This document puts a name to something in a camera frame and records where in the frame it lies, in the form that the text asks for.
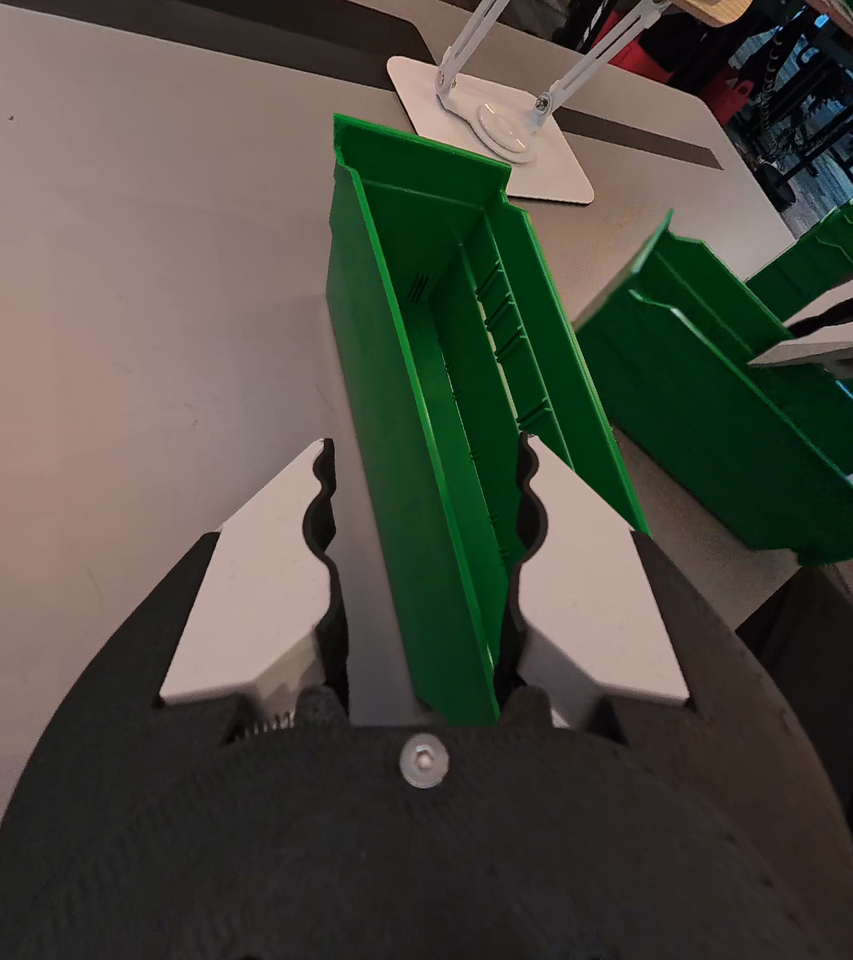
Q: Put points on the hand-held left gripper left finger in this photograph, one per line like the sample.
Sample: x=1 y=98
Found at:
x=246 y=600

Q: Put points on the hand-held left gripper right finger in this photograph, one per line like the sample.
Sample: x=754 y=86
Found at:
x=591 y=600

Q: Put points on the stack of nested green bins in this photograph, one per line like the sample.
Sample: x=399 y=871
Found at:
x=809 y=277

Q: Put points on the green plastic bin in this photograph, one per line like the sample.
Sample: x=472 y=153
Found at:
x=696 y=420
x=396 y=360

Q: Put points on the black table strip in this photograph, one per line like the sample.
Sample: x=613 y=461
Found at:
x=644 y=140

